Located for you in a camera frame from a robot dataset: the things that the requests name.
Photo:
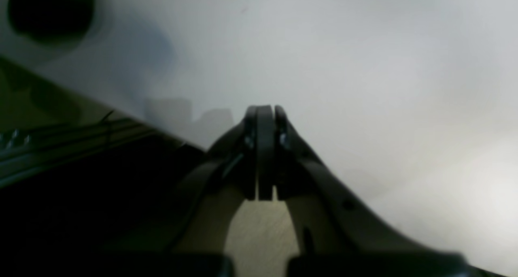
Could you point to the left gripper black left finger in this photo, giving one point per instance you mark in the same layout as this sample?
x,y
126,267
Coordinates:
x,y
187,238

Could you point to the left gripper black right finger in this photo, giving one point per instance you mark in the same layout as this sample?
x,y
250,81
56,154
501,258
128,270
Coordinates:
x,y
337,234

